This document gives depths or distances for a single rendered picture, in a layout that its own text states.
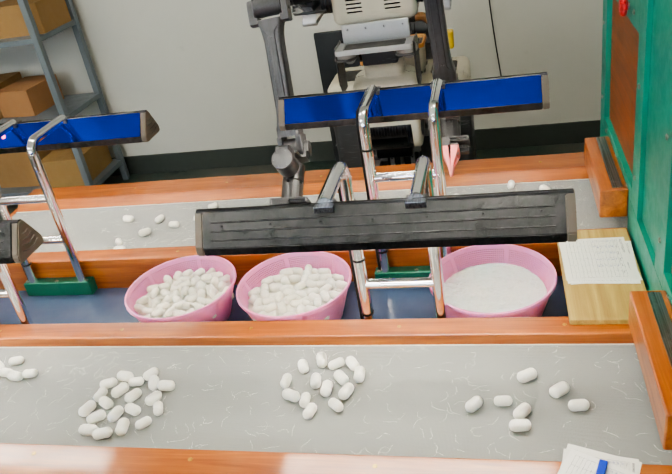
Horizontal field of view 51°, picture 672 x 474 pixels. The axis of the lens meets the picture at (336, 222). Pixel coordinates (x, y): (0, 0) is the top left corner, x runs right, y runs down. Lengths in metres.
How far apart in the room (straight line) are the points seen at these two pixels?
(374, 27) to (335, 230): 1.30
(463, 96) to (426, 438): 0.77
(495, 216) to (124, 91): 3.51
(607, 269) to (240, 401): 0.78
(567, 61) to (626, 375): 2.71
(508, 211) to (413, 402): 0.40
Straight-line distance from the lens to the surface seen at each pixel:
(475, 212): 1.10
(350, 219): 1.13
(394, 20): 2.33
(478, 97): 1.61
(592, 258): 1.56
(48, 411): 1.53
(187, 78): 4.21
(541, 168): 1.98
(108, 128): 1.89
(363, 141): 1.52
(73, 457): 1.36
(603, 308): 1.43
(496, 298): 1.52
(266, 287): 1.65
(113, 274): 1.96
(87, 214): 2.31
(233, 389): 1.40
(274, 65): 1.89
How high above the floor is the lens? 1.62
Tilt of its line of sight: 28 degrees down
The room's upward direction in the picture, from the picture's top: 10 degrees counter-clockwise
